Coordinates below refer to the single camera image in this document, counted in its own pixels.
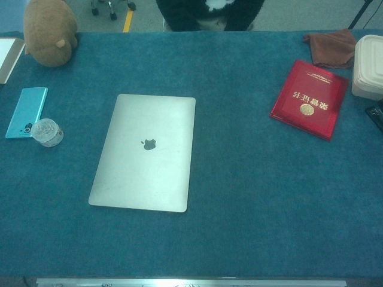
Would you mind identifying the white lidded plastic container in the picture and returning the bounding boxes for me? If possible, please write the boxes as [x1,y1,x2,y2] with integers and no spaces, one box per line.
[351,34,383,101]

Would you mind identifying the silver laptop with apple logo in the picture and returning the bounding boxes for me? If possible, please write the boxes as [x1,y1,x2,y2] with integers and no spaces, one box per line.
[88,93,196,213]

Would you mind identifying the brown plush toy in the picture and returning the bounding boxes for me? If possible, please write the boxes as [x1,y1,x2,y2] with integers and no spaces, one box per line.
[23,0,79,68]

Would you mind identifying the aluminium rail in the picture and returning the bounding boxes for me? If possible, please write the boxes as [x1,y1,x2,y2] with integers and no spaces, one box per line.
[35,277,348,287]

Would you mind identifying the light blue smartphone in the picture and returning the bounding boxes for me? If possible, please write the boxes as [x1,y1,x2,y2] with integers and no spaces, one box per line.
[5,87,48,139]

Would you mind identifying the black caster wheels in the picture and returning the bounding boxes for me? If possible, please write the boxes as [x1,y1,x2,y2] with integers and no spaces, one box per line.
[90,0,137,21]

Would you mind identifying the black device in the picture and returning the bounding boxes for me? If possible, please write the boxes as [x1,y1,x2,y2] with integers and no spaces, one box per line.
[364,105,383,134]

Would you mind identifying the brown cloth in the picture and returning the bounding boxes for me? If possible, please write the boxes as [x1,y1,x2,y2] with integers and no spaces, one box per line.
[303,28,357,70]

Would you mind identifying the person in black top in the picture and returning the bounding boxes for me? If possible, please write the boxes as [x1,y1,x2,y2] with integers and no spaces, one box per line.
[155,0,266,32]

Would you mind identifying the clear round plastic jar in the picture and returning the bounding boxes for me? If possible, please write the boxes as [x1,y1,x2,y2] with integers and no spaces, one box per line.
[31,118,65,148]

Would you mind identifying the teal table cover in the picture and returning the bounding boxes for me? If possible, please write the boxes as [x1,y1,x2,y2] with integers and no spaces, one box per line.
[0,29,383,279]

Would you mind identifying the red certificate folder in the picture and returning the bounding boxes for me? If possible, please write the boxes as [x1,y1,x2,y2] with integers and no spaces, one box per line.
[269,59,350,142]

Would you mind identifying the black tripod leg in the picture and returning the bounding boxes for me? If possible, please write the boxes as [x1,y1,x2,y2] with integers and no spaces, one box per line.
[348,0,375,30]

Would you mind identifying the white board with metal frame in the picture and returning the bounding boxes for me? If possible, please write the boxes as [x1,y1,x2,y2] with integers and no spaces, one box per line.
[0,37,26,84]

